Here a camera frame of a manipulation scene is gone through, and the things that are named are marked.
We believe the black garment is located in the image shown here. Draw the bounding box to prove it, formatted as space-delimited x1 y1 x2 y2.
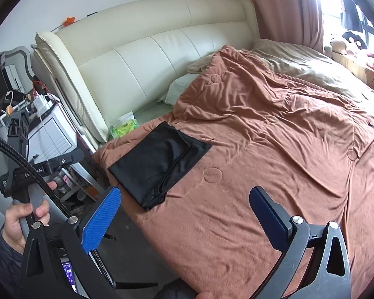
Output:
108 122 212 211

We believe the dark grey sleeve forearm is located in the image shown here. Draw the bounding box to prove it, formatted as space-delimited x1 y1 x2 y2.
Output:
0 238 23 298

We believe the person's left hand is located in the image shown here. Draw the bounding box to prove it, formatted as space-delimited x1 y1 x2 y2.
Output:
2 200 50 254

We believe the smartphone with lit screen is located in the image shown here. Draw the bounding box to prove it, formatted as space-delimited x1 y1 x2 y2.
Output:
61 258 78 294

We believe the white bedside cabinet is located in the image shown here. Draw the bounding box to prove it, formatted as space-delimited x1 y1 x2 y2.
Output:
0 92 107 206

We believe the brown bed quilt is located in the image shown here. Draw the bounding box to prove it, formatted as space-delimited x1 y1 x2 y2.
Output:
94 46 374 298

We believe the green tissue pack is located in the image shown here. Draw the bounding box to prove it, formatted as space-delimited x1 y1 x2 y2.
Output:
109 111 138 139

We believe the cream leather headboard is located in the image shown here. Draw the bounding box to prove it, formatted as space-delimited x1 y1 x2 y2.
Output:
33 0 259 147

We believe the orange toy on headboard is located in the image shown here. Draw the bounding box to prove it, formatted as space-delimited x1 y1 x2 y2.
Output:
63 17 76 27

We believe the bear-print window cushion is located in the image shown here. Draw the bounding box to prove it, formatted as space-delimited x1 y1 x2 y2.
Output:
332 52 374 90

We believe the plush toy bear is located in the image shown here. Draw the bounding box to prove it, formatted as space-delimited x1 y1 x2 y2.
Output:
324 38 349 58

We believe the black eye mask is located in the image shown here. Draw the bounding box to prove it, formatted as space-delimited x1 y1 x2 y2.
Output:
343 31 368 50

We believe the dark hanging garment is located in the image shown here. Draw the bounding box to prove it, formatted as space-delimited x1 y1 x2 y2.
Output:
341 0 374 35

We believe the pink left curtain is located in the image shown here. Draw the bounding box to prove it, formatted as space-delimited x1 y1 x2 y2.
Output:
252 0 324 52

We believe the black braided cable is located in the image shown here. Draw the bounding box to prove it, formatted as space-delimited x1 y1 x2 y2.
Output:
0 130 116 290

